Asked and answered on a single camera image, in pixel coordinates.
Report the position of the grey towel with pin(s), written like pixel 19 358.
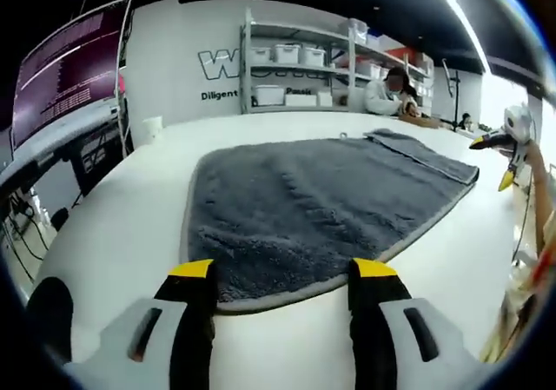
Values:
pixel 304 199

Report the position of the black stand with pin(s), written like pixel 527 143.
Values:
pixel 455 99

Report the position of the wooden tray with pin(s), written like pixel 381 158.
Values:
pixel 421 122

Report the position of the ceiling light strip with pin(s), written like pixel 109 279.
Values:
pixel 465 16

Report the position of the white paper cup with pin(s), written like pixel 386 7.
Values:
pixel 153 127

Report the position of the row of white storage bins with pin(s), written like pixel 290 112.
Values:
pixel 286 53

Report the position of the white monitor desk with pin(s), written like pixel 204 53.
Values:
pixel 43 147

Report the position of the grey metal shelving rack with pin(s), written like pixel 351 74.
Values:
pixel 247 68

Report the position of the pink object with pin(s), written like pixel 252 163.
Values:
pixel 122 85

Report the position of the computer monitor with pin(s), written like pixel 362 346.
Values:
pixel 65 68

